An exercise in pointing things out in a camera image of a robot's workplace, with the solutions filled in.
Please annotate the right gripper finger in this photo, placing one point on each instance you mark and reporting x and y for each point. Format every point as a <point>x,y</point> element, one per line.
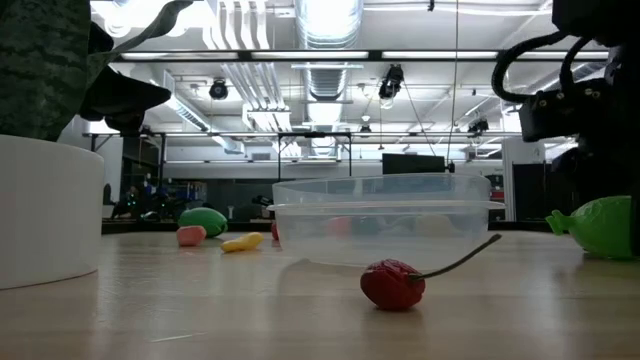
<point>636,225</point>

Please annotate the green toy pear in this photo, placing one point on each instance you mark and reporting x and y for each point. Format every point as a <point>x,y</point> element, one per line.
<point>600,227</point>

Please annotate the red toy cherry with stem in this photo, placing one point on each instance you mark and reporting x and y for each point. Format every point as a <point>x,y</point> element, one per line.
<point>390,287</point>

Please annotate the small red toy fruit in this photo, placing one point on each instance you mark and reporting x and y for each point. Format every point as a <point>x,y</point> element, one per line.
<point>274,231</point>

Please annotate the yellow toy banana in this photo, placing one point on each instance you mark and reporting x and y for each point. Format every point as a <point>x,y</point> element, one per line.
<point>242,243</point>

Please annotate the green toy mango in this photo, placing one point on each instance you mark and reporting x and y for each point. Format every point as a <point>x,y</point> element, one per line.
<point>202,219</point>

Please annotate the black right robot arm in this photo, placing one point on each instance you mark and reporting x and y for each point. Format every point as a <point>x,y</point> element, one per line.
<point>600,20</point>

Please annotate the clear plastic tupperware container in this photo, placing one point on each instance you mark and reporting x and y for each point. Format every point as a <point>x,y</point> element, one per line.
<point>385,252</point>

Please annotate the black cabinet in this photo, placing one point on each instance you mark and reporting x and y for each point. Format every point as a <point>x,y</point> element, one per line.
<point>530,192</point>

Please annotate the black background monitor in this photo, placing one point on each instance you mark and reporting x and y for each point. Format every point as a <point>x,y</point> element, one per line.
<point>413,164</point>

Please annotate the black ceiling spotlight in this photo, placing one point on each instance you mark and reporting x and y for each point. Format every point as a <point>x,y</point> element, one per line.
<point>218,90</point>
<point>391,81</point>

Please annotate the black overhead beam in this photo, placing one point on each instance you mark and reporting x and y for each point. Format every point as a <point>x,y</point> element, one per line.
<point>245,55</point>

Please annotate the pink toy fruit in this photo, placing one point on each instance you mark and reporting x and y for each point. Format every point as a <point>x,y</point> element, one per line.
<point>191,236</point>

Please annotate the white plant pot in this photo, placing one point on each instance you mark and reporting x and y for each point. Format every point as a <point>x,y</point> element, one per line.
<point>45,210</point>

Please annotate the artificial green plant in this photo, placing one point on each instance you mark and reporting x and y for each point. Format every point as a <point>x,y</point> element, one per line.
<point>40,65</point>

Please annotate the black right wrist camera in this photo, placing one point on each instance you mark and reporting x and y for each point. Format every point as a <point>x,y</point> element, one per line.
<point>550,117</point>

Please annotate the silver ventilation duct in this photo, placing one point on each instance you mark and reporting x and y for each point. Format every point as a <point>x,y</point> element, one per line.
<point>327,25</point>

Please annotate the black aluminium table frame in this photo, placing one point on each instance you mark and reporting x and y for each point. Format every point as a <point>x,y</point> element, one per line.
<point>150,227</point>

